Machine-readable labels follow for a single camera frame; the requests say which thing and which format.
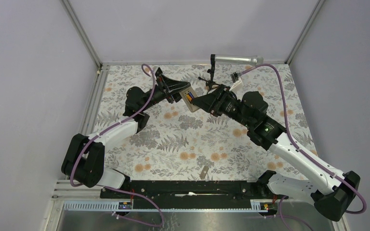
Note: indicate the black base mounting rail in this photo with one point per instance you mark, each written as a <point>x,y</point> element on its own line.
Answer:
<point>191,194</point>

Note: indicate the beige battery cover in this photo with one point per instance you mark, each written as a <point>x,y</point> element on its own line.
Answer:
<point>204,172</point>

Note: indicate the black tripod microphone stand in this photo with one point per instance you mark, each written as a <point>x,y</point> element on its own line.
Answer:
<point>210,83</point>

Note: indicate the beige remote control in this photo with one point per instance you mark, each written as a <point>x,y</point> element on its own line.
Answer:
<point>192,108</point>

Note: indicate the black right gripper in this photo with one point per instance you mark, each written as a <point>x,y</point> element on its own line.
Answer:
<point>212,102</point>

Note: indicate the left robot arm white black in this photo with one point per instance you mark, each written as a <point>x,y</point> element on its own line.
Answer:
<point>84,161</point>

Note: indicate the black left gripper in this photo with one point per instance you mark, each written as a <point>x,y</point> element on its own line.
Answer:
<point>172,86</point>

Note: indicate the floral patterned table mat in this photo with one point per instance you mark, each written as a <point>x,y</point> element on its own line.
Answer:
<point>176,143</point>

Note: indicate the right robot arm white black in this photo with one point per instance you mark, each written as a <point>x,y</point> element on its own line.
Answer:
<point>328,189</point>

